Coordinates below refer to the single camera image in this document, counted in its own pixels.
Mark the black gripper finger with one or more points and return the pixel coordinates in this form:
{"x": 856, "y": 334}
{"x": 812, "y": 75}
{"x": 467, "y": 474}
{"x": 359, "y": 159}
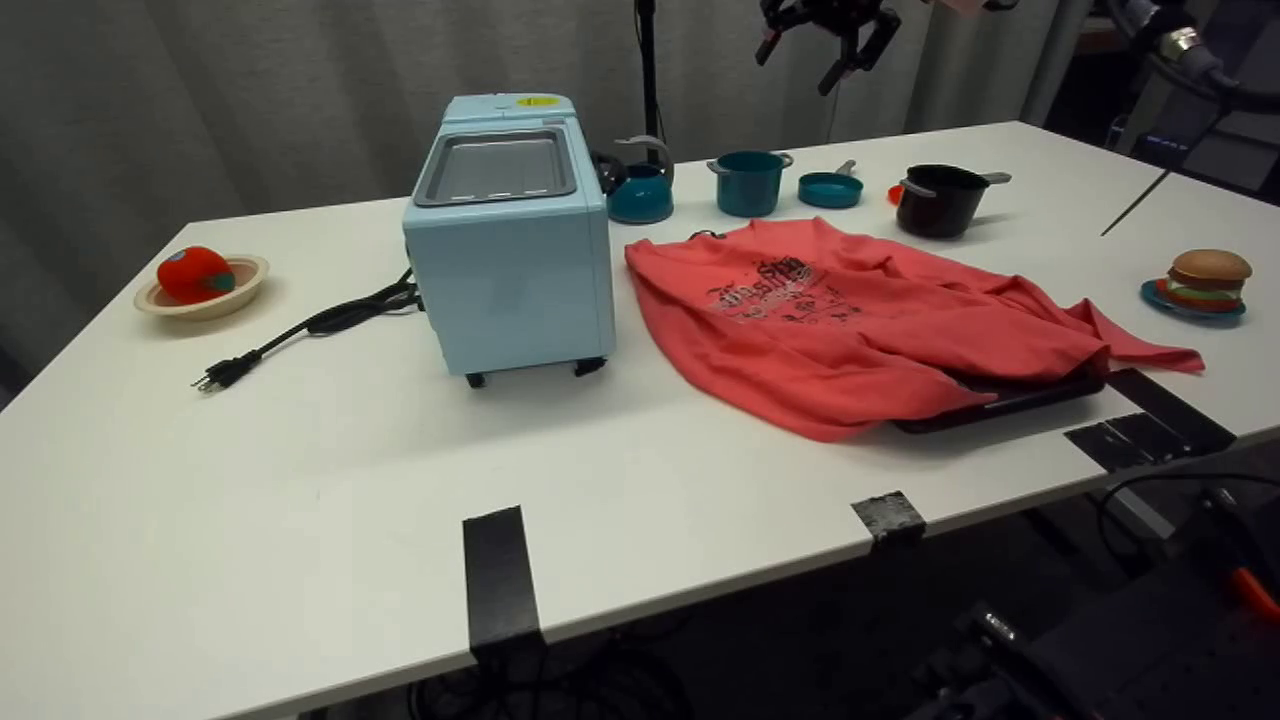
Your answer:
{"x": 862, "y": 54}
{"x": 776, "y": 41}

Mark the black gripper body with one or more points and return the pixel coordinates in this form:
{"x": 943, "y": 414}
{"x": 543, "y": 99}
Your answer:
{"x": 833, "y": 13}

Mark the red printed shirt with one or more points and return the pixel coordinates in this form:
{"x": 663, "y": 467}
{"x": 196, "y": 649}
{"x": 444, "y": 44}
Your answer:
{"x": 824, "y": 334}

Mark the small teal bowl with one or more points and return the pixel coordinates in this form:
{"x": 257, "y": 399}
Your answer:
{"x": 828, "y": 188}

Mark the small toy vegetable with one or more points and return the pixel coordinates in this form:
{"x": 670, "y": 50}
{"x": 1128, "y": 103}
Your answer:
{"x": 896, "y": 194}

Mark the teal toy pot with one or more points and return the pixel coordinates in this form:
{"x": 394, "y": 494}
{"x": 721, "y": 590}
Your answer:
{"x": 744, "y": 187}

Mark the black toy pot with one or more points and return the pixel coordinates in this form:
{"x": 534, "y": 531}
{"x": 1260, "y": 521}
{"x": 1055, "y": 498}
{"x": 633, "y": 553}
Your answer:
{"x": 943, "y": 206}

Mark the teal toy kettle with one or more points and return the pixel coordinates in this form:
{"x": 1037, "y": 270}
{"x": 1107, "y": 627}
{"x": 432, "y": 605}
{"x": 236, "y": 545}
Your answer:
{"x": 642, "y": 196}

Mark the light blue toaster oven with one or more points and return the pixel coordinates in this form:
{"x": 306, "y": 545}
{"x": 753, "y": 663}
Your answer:
{"x": 507, "y": 282}

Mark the small teal plate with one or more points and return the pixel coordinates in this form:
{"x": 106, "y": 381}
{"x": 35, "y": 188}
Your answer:
{"x": 1157, "y": 304}

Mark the toy burger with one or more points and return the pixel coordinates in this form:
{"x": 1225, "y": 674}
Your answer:
{"x": 1210, "y": 277}

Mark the small black tape square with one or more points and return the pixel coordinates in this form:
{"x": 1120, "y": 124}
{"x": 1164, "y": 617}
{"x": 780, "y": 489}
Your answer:
{"x": 888, "y": 519}

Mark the grey curtain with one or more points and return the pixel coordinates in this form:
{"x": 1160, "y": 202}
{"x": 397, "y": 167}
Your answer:
{"x": 267, "y": 95}

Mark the beige shallow bowl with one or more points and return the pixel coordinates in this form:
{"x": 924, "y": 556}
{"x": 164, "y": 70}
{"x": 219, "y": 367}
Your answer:
{"x": 245, "y": 284}

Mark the long black tape strip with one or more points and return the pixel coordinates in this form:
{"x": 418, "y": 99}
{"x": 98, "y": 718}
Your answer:
{"x": 503, "y": 582}

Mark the red toy tomato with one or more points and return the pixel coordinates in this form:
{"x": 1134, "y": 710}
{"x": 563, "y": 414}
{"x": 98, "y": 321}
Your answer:
{"x": 196, "y": 273}

